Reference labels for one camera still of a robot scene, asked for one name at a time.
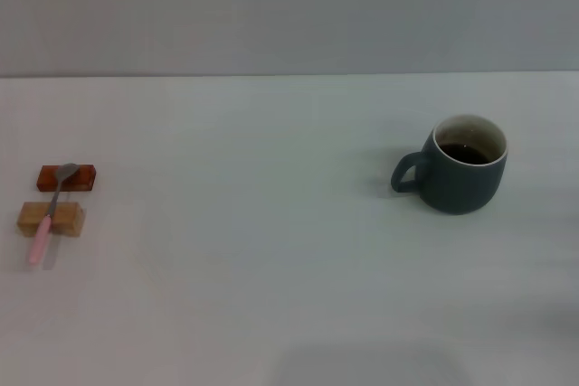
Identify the dark grey ceramic coffee mug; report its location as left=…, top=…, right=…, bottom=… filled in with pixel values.
left=391, top=112, right=509, bottom=216

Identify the pink handled metal spoon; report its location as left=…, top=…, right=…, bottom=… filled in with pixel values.
left=27, top=162, right=79, bottom=264

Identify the reddish brown wooden block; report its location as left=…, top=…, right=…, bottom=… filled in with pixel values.
left=34, top=165, right=98, bottom=193

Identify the light tan wooden block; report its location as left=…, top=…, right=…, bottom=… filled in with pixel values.
left=16, top=201, right=86, bottom=239

